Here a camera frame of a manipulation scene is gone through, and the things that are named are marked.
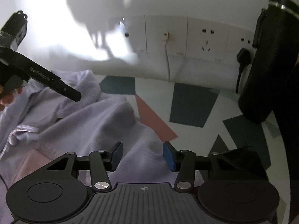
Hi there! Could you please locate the person's left hand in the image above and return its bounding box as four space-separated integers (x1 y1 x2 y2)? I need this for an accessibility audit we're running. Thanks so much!
0 85 22 111

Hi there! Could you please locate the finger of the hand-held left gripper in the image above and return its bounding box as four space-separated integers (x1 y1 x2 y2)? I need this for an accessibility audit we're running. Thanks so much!
14 51 82 102

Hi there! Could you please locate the white charging cable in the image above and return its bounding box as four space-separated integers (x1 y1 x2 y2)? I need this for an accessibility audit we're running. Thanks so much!
162 31 171 82

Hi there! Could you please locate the black thermos bottle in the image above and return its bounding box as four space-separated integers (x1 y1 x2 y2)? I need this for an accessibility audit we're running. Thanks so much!
238 0 299 124

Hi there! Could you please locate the black box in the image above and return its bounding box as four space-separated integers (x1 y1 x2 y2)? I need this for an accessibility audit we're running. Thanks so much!
272 63 299 187

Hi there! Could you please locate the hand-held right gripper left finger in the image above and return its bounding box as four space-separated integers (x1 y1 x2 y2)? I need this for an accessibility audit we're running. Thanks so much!
45 142 124 193

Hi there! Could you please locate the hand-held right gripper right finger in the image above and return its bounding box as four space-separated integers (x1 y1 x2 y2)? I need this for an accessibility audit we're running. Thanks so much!
163 141 269 193

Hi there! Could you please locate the lavender fleece pajama top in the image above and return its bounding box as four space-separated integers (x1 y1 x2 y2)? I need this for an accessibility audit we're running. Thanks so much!
0 69 205 224

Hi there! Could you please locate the white wall outlet panel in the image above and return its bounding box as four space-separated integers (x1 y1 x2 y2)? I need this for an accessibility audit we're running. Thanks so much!
109 15 256 66

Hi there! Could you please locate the black plug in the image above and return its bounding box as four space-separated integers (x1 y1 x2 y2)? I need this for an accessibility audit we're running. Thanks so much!
236 48 253 94

